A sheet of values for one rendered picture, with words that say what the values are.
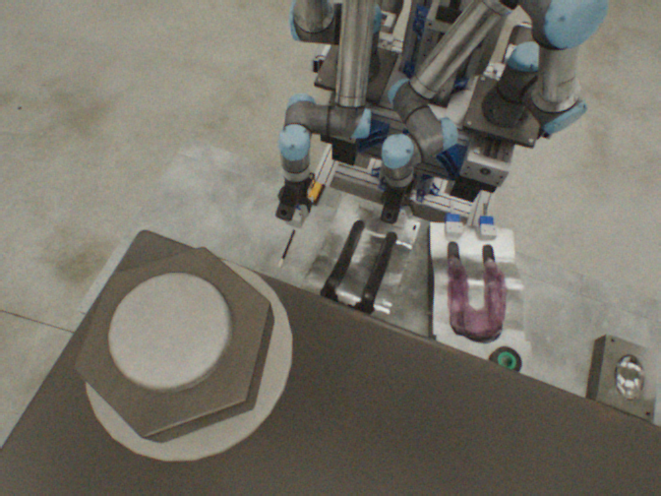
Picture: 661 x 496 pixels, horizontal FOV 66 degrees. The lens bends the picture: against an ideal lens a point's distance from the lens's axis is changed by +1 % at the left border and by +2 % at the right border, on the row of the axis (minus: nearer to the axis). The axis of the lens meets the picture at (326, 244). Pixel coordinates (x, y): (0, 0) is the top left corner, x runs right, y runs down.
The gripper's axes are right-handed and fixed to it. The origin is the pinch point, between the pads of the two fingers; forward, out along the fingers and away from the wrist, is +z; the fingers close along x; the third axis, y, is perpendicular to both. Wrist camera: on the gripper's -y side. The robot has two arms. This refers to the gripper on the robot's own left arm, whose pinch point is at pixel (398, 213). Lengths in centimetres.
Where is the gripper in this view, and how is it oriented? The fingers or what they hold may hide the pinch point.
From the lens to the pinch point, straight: 156.0
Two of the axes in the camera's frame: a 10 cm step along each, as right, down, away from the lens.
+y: 3.6, -8.9, 2.8
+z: 1.6, 3.5, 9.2
